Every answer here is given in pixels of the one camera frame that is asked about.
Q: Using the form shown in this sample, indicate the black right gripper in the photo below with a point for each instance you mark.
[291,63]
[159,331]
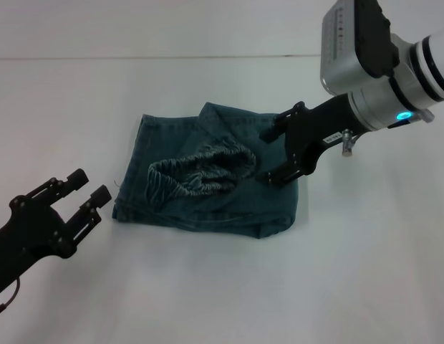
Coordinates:
[315,125]

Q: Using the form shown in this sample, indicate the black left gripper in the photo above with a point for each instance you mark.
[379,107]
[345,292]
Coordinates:
[25,233]

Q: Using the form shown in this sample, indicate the blue denim shorts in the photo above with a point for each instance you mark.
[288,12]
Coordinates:
[225,211]

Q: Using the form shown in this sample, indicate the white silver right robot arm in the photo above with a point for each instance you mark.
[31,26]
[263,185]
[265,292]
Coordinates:
[433,61]

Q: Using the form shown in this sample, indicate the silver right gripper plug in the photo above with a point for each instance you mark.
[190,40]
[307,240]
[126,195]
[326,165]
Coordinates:
[347,147]

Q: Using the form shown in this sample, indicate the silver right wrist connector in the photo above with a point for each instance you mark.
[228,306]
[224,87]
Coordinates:
[428,116]

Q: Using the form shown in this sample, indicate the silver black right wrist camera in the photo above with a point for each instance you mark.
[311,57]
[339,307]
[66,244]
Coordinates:
[351,53]

